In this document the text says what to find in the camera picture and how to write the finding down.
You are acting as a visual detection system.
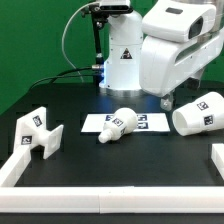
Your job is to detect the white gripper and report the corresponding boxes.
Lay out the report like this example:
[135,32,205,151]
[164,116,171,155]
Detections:
[139,28,224,110]

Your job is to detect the white lamp bulb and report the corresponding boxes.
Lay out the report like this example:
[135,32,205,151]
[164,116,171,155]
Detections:
[98,108,138,143]

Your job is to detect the white lamp base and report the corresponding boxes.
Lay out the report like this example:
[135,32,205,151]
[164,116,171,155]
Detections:
[13,107,64,159]

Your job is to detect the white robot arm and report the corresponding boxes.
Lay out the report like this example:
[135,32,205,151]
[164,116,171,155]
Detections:
[99,0,224,111]

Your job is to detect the white lamp shade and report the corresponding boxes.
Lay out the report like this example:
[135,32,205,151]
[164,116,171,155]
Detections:
[172,92,224,136]

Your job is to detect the white marker sheet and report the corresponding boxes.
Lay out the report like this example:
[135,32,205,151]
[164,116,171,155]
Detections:
[81,113,170,133]

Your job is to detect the white front fence wall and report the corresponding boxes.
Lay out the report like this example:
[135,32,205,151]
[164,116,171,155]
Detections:
[0,187,224,214]

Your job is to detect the black cable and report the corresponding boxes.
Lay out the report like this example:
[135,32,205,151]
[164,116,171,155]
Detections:
[28,66,101,92]

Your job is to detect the black camera stand pole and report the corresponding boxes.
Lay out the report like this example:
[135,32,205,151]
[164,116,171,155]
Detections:
[81,2,108,86]

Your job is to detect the black camera on stand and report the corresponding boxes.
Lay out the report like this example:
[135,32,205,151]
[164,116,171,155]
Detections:
[99,0,133,14]

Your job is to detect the grey cable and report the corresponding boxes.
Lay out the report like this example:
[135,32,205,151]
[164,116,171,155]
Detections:
[61,0,101,83]

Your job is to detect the white left fence wall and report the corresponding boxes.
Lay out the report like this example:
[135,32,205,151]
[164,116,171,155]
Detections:
[0,147,31,187]

